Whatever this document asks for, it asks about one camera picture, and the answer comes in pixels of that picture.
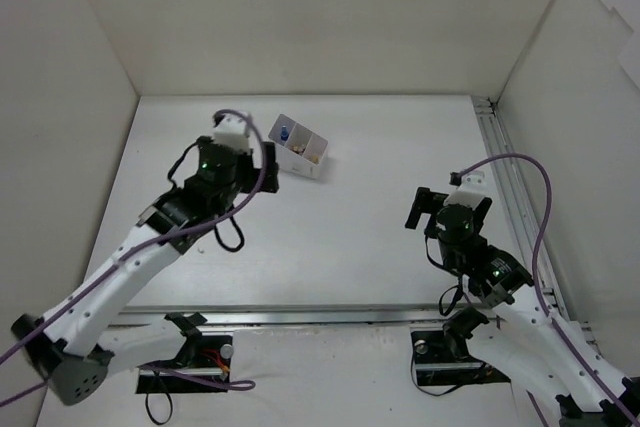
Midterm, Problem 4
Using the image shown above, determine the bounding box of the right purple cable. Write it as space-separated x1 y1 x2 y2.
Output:
449 152 640 427

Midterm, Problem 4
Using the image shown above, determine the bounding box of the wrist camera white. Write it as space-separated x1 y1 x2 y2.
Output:
212 114 251 154
444 171 487 210

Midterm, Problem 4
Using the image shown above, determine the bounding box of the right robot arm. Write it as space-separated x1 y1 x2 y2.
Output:
405 187 639 426

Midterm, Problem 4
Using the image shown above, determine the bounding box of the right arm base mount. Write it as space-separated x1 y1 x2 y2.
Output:
410 330 510 397

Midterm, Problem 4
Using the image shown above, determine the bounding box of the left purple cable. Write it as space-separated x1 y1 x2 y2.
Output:
0 107 267 408

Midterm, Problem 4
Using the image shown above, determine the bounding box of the white three-compartment organizer box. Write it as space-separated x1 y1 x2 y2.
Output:
268 114 329 180

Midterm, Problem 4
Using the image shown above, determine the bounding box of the aluminium frame rail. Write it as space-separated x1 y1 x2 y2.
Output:
74 96 631 427

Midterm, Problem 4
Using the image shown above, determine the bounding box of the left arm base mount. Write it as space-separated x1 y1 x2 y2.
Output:
135 335 233 395

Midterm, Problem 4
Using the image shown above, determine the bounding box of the purple cable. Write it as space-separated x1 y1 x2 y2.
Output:
0 107 267 408
449 152 640 427

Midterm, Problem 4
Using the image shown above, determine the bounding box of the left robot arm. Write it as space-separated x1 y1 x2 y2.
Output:
11 136 279 406

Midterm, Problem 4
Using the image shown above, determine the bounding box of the blue-capped clear spray bottle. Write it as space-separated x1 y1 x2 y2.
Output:
280 125 290 144

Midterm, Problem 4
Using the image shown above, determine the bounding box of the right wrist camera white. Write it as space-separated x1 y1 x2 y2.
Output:
444 171 487 210

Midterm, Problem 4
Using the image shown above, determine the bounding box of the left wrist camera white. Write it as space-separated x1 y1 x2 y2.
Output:
212 114 251 154

